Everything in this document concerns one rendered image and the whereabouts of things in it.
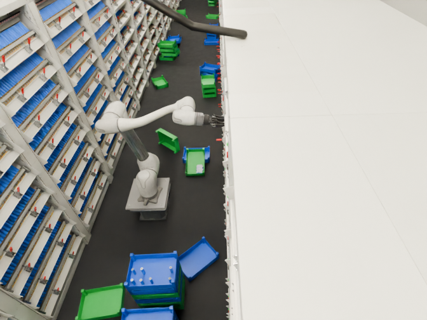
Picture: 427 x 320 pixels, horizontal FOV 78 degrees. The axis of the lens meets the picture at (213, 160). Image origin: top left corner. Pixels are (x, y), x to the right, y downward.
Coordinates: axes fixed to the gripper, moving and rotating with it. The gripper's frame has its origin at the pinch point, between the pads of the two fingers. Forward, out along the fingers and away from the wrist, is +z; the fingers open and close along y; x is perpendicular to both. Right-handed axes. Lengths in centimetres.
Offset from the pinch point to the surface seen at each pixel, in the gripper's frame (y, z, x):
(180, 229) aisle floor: -24, -29, 105
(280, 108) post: -104, -7, -78
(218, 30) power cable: -64, -21, -79
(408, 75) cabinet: -91, 24, -83
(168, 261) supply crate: -72, -34, 64
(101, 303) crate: -86, -81, 113
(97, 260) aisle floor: -52, -95, 116
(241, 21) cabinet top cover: -45, -12, -77
